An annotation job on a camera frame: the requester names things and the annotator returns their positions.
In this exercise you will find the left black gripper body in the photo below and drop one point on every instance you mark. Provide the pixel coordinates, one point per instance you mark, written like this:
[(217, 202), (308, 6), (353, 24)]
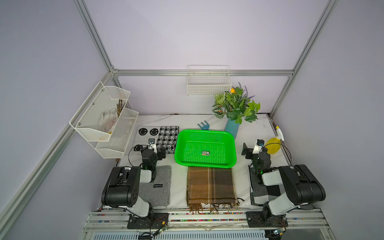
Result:
[(160, 153)]

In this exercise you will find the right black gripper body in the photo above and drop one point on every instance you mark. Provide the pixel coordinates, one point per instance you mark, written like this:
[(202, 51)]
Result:
[(248, 151)]

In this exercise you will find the grey scarf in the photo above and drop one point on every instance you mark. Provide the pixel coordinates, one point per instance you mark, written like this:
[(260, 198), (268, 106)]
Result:
[(157, 193)]

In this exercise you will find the green plastic basket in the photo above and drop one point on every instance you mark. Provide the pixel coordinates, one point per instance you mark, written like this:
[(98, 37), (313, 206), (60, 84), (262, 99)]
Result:
[(204, 148)]

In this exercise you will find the brown plaid scarf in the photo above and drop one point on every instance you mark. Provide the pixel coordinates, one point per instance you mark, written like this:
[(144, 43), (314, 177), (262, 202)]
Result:
[(213, 187)]

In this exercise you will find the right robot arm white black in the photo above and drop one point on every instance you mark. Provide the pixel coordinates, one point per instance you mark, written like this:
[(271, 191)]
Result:
[(300, 185)]

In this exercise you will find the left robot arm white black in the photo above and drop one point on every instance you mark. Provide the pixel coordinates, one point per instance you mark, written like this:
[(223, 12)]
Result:
[(122, 188)]

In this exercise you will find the houndstooth folded scarf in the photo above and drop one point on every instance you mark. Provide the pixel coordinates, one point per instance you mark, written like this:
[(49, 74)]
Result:
[(167, 138)]

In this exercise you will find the white scarf black circles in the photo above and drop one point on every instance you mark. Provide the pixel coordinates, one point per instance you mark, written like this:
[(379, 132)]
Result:
[(143, 136)]

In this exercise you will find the yellow spray bottle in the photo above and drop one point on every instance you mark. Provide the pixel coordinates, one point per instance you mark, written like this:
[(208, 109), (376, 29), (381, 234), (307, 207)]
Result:
[(273, 145)]

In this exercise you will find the blue hand rake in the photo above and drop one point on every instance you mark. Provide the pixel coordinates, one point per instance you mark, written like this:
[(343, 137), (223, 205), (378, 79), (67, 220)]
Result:
[(204, 125)]

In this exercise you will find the artificial plant teal vase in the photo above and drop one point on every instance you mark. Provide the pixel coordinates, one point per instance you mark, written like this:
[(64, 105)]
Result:
[(237, 105)]

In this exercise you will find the clear glove in shelf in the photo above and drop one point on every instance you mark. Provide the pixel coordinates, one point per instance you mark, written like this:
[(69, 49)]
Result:
[(107, 121)]

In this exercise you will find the dried twigs in shelf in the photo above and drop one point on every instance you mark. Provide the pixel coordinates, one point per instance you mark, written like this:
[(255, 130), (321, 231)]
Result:
[(120, 107)]

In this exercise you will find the white mesh two-tier shelf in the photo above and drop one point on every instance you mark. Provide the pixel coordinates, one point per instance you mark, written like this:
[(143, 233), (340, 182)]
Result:
[(85, 121)]

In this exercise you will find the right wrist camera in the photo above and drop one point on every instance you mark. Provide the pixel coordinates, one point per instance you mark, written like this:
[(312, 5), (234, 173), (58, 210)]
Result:
[(258, 146)]

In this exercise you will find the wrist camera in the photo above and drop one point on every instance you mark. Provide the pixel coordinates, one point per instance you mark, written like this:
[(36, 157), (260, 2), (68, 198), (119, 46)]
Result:
[(258, 146), (152, 145)]

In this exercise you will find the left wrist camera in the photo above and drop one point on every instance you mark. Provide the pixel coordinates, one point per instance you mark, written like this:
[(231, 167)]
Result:
[(152, 145)]

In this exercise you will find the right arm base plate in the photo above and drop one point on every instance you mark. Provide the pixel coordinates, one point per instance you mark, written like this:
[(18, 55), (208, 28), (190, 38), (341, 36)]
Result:
[(258, 220)]

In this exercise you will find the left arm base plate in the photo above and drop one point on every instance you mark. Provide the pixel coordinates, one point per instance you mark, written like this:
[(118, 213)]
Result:
[(152, 221)]

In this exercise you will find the aluminium front rail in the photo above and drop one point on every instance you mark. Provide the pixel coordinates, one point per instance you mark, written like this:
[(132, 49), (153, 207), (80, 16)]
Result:
[(183, 220)]

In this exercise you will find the white wire wall basket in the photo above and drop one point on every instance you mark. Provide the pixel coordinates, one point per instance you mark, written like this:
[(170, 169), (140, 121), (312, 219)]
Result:
[(208, 80)]

